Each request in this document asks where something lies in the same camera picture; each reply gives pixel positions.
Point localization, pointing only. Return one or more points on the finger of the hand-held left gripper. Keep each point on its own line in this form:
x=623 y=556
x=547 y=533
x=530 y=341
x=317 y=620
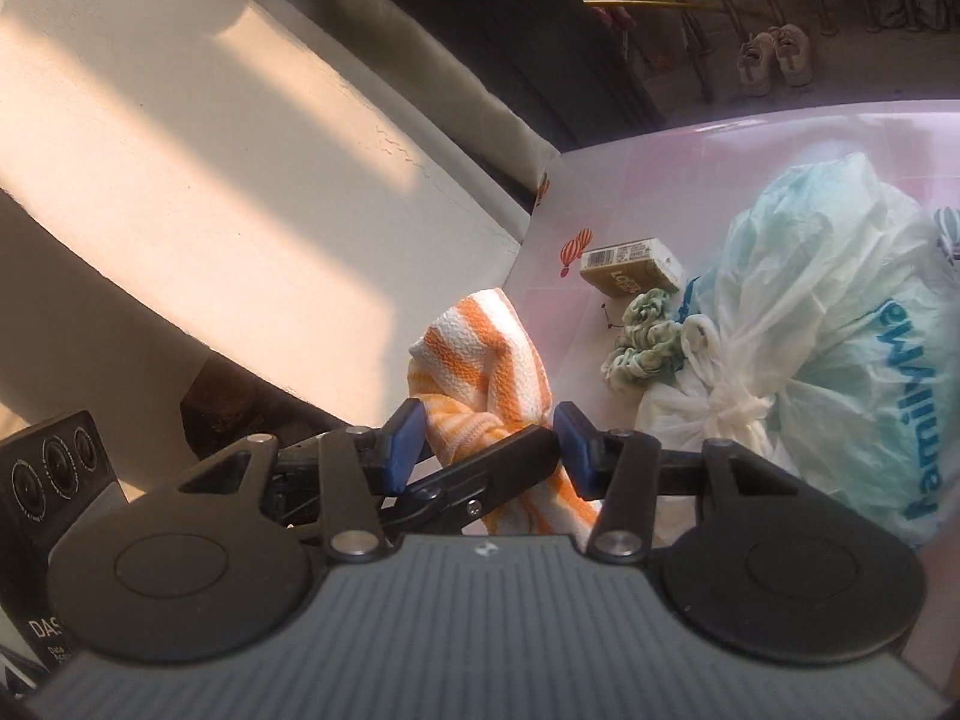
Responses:
x=495 y=465

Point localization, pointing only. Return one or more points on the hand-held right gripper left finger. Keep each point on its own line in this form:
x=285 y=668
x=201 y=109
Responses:
x=401 y=450

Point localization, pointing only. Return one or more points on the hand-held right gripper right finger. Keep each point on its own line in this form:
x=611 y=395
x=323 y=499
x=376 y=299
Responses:
x=577 y=450

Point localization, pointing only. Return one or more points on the orange striped towel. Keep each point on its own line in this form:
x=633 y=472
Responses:
x=487 y=367

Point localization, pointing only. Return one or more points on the green white scrunchie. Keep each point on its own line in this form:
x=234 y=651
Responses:
x=649 y=337

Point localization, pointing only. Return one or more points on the small yellow box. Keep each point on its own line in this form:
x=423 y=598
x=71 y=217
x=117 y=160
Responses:
x=630 y=266

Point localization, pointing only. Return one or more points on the white plastic bag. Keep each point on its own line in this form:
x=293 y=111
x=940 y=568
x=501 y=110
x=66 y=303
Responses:
x=825 y=330

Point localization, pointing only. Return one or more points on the dark curtain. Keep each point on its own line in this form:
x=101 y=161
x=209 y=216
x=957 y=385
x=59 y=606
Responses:
x=540 y=45

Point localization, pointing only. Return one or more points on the yellow stick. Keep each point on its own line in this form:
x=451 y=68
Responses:
x=660 y=5

